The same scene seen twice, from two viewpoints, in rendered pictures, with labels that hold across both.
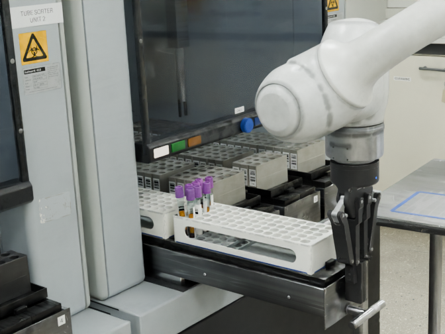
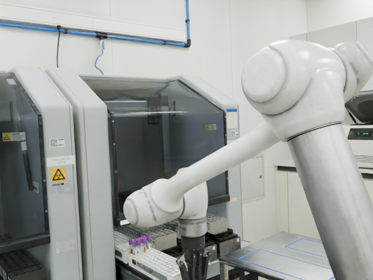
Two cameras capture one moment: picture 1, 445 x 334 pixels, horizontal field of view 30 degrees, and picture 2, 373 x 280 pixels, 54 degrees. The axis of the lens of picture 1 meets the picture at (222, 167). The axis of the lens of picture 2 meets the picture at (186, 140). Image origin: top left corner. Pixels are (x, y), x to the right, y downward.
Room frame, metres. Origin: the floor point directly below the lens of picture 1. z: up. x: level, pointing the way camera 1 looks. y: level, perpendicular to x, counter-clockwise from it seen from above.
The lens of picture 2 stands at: (0.12, -0.45, 1.36)
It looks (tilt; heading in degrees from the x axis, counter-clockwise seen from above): 3 degrees down; 13
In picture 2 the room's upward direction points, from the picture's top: 2 degrees counter-clockwise
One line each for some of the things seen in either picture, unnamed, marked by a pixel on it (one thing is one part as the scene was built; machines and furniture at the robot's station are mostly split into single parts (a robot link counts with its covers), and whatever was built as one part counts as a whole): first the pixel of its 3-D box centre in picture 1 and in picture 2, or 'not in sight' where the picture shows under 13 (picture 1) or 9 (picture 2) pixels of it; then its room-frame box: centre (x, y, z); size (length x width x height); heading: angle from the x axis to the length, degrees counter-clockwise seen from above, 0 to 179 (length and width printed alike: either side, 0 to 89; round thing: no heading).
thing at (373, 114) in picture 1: (349, 71); (187, 192); (1.23, -0.20, 1.14); 0.13 x 0.11 x 0.16; 146
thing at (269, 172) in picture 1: (268, 173); not in sight; (1.72, -0.10, 0.85); 0.12 x 0.02 x 0.06; 140
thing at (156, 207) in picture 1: (127, 209); (119, 246); (1.56, 0.19, 0.83); 0.30 x 0.10 x 0.06; 50
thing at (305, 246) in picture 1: (254, 238); (160, 268); (1.36, -0.05, 0.83); 0.30 x 0.10 x 0.06; 51
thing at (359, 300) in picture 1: (354, 281); not in sight; (1.23, -0.20, 0.80); 0.03 x 0.01 x 0.07; 50
